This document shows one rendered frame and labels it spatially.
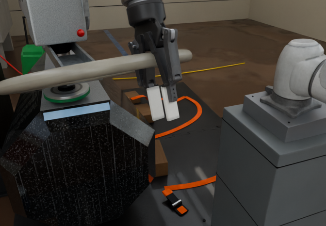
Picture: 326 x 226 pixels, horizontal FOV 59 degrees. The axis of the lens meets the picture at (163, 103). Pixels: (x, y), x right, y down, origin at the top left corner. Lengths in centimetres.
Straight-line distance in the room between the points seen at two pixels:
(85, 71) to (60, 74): 5
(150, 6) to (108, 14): 622
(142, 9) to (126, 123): 98
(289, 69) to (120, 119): 80
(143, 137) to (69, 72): 104
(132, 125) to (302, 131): 79
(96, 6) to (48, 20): 544
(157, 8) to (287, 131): 77
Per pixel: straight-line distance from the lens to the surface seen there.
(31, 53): 343
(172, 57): 54
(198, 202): 199
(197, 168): 224
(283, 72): 121
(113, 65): 54
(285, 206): 136
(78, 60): 124
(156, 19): 56
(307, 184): 136
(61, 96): 140
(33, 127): 146
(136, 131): 151
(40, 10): 128
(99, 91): 155
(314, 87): 116
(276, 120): 121
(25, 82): 59
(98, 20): 676
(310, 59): 118
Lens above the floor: 143
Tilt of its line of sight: 27 degrees down
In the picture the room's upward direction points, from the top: straight up
